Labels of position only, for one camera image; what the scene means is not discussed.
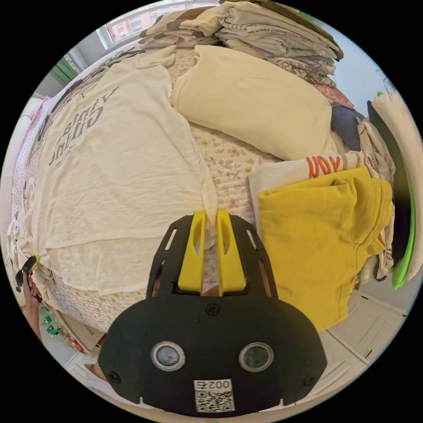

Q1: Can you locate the pile of clothes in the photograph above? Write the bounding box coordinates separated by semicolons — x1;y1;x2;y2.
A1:
140;0;344;88
248;102;397;333

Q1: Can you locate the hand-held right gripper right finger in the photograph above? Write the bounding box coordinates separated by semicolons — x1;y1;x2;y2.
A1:
216;211;247;294

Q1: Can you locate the white short sleeve with print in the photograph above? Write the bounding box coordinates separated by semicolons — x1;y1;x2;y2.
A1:
6;46;219;298

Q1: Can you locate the cream garment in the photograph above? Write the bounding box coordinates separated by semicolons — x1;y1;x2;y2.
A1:
170;45;338;163

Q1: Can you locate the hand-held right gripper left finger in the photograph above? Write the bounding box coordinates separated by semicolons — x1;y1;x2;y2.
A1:
177;211;207;293

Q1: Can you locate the person's left hand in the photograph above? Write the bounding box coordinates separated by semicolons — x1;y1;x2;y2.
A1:
20;277;44;343

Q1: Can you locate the window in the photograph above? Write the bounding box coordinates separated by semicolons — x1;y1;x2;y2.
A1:
96;0;199;50

